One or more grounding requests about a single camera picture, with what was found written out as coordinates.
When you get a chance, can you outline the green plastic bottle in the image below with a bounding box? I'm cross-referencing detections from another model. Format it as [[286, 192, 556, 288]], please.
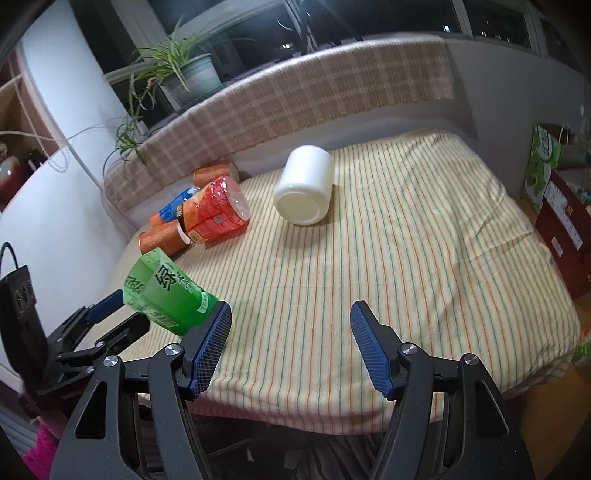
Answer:
[[123, 247, 219, 336]]

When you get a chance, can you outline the green paper bag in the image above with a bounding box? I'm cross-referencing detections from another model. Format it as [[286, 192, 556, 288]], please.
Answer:
[[522, 122, 565, 214]]

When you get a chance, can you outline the potted spider plant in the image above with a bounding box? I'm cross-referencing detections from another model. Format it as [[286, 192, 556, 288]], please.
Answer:
[[102, 16, 241, 172]]

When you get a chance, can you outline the red cardboard box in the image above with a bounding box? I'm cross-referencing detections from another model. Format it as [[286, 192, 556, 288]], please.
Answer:
[[534, 168, 591, 302]]

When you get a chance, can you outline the black cable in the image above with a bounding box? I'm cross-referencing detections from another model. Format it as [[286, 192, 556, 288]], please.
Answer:
[[0, 242, 20, 274]]

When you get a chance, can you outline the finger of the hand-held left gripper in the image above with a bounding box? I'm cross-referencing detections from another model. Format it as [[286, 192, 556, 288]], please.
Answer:
[[46, 289, 125, 354], [39, 314, 151, 398]]

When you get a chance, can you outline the striped bed sheet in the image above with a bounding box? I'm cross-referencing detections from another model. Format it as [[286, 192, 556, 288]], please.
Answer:
[[108, 130, 583, 435]]

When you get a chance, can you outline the white cup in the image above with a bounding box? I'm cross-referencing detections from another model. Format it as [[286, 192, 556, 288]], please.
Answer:
[[273, 145, 334, 227]]

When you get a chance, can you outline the plaid cloth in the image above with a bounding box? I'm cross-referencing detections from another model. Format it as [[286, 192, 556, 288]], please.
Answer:
[[102, 34, 456, 220]]

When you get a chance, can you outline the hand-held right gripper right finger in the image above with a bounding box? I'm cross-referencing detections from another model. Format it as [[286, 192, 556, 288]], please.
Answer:
[[349, 300, 536, 480]]

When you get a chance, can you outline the pink fluffy cloth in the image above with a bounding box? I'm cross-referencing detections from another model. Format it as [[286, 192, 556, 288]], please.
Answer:
[[21, 413, 63, 480]]

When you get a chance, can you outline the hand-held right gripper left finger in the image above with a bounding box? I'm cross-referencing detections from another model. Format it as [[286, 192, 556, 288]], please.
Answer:
[[48, 300, 232, 480]]

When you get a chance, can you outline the wooden shelf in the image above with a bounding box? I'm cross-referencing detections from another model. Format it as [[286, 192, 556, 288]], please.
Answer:
[[0, 46, 63, 210]]

